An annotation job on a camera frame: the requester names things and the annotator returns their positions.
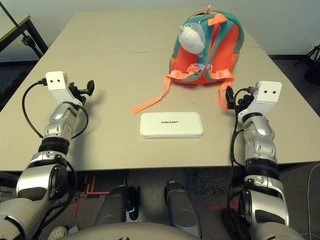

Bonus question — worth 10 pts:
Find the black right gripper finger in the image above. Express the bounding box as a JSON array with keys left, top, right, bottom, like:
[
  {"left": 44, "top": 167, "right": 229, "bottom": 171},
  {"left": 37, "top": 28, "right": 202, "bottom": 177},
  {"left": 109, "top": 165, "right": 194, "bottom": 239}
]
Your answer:
[{"left": 225, "top": 85, "right": 235, "bottom": 111}]

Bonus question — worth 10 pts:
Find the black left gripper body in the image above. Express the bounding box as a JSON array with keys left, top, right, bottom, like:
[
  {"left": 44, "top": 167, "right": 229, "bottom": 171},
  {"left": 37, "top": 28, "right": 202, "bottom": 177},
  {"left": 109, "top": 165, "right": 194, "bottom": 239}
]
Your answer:
[{"left": 68, "top": 81, "right": 88, "bottom": 106}]

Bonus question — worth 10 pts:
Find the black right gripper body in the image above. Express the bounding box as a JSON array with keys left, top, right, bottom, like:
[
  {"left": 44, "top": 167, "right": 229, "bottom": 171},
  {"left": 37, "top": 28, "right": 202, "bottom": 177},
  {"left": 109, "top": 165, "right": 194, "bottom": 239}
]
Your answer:
[{"left": 233, "top": 92, "right": 252, "bottom": 111}]

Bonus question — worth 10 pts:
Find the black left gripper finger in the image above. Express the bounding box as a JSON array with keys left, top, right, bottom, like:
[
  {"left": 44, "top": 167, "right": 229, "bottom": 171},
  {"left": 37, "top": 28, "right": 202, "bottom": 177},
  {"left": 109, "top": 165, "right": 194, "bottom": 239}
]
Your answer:
[{"left": 86, "top": 79, "right": 95, "bottom": 97}]

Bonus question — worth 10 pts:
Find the orange and teal backpack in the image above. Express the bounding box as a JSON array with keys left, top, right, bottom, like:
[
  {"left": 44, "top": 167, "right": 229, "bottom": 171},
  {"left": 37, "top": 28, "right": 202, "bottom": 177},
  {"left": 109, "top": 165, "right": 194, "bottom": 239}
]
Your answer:
[{"left": 131, "top": 3, "right": 246, "bottom": 115}]

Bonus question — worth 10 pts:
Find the white pencil case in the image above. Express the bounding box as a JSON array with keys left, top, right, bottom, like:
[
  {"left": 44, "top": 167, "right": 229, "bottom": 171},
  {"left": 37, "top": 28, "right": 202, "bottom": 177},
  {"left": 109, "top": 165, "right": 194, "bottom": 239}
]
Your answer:
[{"left": 139, "top": 111, "right": 204, "bottom": 140}]

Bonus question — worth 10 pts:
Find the black framed side table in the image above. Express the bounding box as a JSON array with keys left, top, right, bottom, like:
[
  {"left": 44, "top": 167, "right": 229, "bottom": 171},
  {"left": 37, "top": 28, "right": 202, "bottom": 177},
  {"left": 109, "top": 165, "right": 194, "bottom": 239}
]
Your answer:
[{"left": 0, "top": 14, "right": 49, "bottom": 61}]

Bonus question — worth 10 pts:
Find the grey white plush toy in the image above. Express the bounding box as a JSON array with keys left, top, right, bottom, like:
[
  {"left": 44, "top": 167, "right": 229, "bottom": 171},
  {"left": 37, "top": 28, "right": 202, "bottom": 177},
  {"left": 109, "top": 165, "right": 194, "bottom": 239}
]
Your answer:
[{"left": 177, "top": 21, "right": 208, "bottom": 66}]

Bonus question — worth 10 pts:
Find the black rod with clamp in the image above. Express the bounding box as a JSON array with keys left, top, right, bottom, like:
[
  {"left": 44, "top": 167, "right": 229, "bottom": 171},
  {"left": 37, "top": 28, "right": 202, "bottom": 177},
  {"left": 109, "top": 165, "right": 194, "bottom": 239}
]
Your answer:
[{"left": 0, "top": 3, "right": 35, "bottom": 48}]

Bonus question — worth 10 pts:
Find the black tripod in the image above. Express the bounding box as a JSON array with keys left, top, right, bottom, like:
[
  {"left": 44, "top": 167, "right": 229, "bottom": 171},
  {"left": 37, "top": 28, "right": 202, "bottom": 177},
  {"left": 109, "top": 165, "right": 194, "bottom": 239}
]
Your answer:
[{"left": 293, "top": 44, "right": 320, "bottom": 85}]

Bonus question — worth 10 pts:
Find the grey robot left leg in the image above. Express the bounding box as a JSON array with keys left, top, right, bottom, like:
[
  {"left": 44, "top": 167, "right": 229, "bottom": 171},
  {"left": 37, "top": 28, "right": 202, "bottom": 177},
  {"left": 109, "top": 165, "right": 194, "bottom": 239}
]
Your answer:
[{"left": 96, "top": 184, "right": 131, "bottom": 226}]

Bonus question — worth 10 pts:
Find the grey robot leg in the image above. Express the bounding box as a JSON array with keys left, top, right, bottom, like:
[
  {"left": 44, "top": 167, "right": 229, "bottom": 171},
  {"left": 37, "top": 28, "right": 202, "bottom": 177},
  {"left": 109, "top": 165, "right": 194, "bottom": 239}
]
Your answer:
[
  {"left": 96, "top": 184, "right": 131, "bottom": 226},
  {"left": 164, "top": 180, "right": 202, "bottom": 238}
]

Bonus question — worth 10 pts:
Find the grey robot right leg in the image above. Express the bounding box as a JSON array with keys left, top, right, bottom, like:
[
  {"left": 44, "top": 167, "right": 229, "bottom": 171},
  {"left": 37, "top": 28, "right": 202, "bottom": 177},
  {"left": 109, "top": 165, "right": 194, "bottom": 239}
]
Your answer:
[{"left": 164, "top": 180, "right": 202, "bottom": 238}]

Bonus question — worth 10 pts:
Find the black object with cyan trim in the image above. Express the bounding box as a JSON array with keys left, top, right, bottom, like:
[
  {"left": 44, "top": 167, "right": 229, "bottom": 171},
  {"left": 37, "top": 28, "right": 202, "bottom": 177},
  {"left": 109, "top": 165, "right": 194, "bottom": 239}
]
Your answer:
[{"left": 126, "top": 186, "right": 141, "bottom": 221}]

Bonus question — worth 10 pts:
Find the white perforated clog shoe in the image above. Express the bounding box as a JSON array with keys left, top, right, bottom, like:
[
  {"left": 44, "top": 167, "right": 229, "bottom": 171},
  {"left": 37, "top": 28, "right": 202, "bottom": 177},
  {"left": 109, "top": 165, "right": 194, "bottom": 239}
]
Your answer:
[{"left": 48, "top": 225, "right": 69, "bottom": 240}]

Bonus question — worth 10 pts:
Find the grey robot torso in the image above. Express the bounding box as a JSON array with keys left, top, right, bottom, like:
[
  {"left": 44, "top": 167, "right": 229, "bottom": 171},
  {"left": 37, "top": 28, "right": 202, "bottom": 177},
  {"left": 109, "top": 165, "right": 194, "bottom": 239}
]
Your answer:
[{"left": 58, "top": 222, "right": 201, "bottom": 240}]

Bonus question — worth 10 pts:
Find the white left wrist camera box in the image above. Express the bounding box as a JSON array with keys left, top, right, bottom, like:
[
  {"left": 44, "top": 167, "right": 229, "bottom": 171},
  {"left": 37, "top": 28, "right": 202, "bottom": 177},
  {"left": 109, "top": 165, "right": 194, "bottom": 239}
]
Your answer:
[{"left": 45, "top": 71, "right": 76, "bottom": 106}]

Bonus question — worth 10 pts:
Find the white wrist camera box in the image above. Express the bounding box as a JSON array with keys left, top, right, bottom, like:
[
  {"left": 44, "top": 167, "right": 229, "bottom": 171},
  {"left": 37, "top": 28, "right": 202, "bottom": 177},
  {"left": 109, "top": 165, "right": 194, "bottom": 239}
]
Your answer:
[
  {"left": 237, "top": 80, "right": 283, "bottom": 123},
  {"left": 45, "top": 71, "right": 76, "bottom": 106}
]

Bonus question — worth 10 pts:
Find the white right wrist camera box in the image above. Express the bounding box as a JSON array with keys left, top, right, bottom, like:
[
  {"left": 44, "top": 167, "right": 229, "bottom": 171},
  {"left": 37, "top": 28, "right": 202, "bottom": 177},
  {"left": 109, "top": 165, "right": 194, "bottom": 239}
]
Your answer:
[{"left": 237, "top": 80, "right": 283, "bottom": 123}]

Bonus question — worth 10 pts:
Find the thin white floor cable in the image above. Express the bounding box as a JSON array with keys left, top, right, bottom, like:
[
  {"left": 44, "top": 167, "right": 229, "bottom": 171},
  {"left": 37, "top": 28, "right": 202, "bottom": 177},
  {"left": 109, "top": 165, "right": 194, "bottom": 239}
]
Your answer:
[{"left": 299, "top": 162, "right": 320, "bottom": 240}]

